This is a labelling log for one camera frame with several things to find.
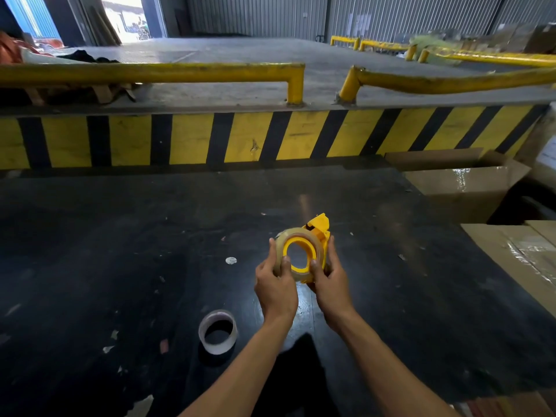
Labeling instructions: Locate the person's left hand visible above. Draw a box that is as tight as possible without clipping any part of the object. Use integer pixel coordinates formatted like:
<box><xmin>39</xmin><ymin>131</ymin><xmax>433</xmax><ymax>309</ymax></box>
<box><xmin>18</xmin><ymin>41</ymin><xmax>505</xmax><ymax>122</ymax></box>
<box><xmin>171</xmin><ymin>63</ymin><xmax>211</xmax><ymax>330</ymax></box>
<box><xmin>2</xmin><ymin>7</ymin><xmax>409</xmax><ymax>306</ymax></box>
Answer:
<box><xmin>254</xmin><ymin>238</ymin><xmax>299</xmax><ymax>323</ymax></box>

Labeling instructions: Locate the person's right hand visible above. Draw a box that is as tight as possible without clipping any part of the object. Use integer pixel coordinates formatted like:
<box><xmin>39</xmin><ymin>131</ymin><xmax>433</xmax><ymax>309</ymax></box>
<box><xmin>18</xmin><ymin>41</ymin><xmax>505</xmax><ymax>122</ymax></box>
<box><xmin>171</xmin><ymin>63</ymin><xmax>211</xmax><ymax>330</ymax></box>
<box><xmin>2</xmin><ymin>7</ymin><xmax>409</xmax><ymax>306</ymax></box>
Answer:
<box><xmin>308</xmin><ymin>235</ymin><xmax>357</xmax><ymax>334</ymax></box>

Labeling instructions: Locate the yellow tape dispenser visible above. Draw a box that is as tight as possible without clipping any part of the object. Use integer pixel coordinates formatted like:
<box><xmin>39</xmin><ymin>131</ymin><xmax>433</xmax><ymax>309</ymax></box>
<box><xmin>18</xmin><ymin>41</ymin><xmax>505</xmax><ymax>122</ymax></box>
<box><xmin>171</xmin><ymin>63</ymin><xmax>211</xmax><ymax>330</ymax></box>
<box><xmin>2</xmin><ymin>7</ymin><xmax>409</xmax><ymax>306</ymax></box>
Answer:
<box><xmin>282</xmin><ymin>213</ymin><xmax>331</xmax><ymax>284</ymax></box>

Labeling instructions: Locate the clear packing tape roll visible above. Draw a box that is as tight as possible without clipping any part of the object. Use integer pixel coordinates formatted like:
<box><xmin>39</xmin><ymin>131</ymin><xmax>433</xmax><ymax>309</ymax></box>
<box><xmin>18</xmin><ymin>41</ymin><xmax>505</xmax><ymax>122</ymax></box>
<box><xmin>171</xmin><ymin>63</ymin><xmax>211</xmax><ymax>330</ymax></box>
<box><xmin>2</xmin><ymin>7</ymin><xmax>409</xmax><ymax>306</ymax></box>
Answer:
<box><xmin>273</xmin><ymin>227</ymin><xmax>325</xmax><ymax>283</ymax></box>

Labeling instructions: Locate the person's right forearm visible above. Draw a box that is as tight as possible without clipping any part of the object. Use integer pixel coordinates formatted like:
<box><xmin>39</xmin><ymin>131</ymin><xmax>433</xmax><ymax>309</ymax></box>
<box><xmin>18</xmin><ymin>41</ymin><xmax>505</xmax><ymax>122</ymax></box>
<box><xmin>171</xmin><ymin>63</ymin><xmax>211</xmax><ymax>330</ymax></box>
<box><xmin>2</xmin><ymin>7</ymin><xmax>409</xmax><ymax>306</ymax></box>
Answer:
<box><xmin>335</xmin><ymin>310</ymin><xmax>461</xmax><ymax>417</ymax></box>

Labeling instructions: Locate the person's left forearm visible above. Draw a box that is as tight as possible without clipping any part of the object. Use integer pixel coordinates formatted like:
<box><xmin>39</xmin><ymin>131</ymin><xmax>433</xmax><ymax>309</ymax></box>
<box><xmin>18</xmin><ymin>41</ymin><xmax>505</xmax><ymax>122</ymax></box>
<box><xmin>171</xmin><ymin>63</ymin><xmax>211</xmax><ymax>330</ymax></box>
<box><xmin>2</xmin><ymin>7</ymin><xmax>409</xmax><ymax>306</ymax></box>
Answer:
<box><xmin>178</xmin><ymin>309</ymin><xmax>297</xmax><ymax>417</ymax></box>

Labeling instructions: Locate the empty white tape core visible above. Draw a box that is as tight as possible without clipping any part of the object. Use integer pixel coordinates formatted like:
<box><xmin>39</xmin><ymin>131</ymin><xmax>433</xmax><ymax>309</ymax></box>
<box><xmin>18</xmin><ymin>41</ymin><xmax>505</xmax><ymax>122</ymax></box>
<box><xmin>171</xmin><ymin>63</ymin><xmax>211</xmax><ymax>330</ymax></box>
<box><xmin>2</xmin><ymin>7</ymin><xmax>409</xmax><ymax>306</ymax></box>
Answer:
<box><xmin>198</xmin><ymin>310</ymin><xmax>239</xmax><ymax>356</ymax></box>

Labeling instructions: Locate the yellow black striped dock edge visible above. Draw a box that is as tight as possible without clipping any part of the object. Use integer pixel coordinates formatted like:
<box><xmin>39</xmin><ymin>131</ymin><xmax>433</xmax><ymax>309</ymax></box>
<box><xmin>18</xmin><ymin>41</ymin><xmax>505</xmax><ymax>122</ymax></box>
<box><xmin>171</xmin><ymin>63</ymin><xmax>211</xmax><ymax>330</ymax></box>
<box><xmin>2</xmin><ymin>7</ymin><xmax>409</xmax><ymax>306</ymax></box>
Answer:
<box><xmin>0</xmin><ymin>104</ymin><xmax>550</xmax><ymax>171</ymax></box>

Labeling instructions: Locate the open brown cardboard box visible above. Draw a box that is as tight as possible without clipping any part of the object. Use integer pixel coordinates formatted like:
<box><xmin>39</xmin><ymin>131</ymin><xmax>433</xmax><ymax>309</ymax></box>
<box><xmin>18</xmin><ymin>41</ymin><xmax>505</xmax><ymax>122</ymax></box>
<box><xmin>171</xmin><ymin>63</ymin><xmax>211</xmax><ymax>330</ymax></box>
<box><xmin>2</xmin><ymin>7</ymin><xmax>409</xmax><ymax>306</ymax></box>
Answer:
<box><xmin>384</xmin><ymin>147</ymin><xmax>531</xmax><ymax>225</ymax></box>

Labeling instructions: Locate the taped flat cardboard box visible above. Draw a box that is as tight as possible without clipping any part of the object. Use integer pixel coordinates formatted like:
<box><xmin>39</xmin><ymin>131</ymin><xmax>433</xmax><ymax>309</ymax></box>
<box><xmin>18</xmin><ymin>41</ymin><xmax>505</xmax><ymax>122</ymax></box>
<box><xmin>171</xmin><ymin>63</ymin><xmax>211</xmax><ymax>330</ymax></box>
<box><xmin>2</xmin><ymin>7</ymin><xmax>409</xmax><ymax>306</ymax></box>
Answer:
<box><xmin>460</xmin><ymin>220</ymin><xmax>556</xmax><ymax>319</ymax></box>

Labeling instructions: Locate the wrapped light cardboard box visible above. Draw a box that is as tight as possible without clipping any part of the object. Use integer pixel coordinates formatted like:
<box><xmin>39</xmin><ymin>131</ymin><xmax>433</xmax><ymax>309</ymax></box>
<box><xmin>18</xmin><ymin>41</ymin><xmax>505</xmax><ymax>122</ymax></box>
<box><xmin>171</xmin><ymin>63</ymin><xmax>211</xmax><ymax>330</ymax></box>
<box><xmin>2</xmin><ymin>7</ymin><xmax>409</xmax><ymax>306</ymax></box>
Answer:
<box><xmin>515</xmin><ymin>102</ymin><xmax>556</xmax><ymax>191</ymax></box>

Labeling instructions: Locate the black cloth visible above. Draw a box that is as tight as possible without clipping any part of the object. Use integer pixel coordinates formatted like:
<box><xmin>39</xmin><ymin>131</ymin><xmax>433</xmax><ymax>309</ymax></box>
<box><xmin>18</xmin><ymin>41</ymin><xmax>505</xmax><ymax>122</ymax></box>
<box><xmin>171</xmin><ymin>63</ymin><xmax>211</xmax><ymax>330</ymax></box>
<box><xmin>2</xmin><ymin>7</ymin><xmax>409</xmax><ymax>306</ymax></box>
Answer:
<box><xmin>56</xmin><ymin>50</ymin><xmax>120</xmax><ymax>64</ymax></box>

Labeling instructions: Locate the red cloth bundle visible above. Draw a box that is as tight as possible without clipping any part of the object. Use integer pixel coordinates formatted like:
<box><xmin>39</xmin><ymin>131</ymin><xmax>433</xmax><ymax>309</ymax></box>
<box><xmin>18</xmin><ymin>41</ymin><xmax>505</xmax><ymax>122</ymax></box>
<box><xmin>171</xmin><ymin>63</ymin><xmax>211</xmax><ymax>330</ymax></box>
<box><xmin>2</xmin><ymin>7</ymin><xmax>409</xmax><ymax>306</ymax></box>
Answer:
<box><xmin>0</xmin><ymin>31</ymin><xmax>53</xmax><ymax>65</ymax></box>

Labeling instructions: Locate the blue shipping container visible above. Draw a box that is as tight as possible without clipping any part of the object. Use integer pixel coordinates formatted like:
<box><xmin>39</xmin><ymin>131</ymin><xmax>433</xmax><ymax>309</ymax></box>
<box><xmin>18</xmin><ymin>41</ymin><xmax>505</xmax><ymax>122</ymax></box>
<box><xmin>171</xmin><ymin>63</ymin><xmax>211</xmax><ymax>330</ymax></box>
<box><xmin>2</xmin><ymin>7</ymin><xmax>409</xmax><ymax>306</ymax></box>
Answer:
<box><xmin>2</xmin><ymin>0</ymin><xmax>63</xmax><ymax>41</ymax></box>

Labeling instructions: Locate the yellow steel guard rail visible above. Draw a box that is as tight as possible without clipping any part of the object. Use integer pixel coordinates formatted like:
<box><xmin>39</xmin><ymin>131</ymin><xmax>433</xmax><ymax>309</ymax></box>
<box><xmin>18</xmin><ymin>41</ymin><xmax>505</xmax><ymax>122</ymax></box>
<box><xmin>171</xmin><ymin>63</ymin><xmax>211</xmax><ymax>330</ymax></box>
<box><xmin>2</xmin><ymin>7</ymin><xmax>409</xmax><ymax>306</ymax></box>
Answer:
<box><xmin>0</xmin><ymin>62</ymin><xmax>306</xmax><ymax>106</ymax></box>

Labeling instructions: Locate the bent yellow guard rail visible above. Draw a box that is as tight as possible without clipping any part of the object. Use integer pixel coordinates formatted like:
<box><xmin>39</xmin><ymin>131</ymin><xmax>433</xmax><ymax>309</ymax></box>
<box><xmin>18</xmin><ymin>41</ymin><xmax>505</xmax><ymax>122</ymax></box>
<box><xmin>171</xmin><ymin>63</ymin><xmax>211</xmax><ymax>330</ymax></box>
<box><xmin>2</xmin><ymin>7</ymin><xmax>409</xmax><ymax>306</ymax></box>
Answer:
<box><xmin>336</xmin><ymin>65</ymin><xmax>556</xmax><ymax>105</ymax></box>

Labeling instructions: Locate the low yellow barrier rail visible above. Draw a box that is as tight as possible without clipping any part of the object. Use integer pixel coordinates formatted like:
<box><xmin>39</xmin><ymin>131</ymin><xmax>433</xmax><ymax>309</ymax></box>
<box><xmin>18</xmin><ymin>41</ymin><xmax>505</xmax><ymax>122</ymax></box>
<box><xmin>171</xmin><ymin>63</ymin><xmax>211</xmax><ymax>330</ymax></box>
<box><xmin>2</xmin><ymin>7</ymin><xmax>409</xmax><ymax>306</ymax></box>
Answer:
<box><xmin>330</xmin><ymin>35</ymin><xmax>361</xmax><ymax>51</ymax></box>

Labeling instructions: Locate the long yellow barrier rail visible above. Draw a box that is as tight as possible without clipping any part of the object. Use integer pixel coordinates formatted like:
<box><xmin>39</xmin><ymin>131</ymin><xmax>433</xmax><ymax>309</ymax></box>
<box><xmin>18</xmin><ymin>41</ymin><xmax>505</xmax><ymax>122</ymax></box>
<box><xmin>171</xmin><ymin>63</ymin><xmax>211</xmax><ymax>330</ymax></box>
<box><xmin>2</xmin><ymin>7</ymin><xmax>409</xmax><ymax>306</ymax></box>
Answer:
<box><xmin>359</xmin><ymin>39</ymin><xmax>556</xmax><ymax>68</ymax></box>

